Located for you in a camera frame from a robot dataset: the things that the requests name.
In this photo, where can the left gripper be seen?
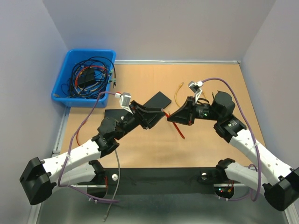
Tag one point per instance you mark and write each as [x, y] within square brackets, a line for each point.
[148, 121]

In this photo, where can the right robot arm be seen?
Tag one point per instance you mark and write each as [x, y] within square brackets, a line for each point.
[276, 180]

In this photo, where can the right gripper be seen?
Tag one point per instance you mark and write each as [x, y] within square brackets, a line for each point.
[185, 115]

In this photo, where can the blue plastic bin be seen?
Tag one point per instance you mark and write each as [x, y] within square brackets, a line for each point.
[84, 73]

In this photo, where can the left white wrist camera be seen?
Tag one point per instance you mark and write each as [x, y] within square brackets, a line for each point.
[124, 100]

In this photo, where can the black network switch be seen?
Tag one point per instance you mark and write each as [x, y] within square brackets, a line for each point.
[116, 114]
[159, 100]

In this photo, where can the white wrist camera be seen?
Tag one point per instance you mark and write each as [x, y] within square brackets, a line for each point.
[124, 100]
[196, 88]

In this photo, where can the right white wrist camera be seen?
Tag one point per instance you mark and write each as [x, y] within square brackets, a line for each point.
[196, 88]

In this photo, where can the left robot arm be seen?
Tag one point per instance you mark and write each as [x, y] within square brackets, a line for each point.
[41, 178]

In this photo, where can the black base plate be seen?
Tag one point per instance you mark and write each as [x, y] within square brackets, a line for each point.
[155, 181]

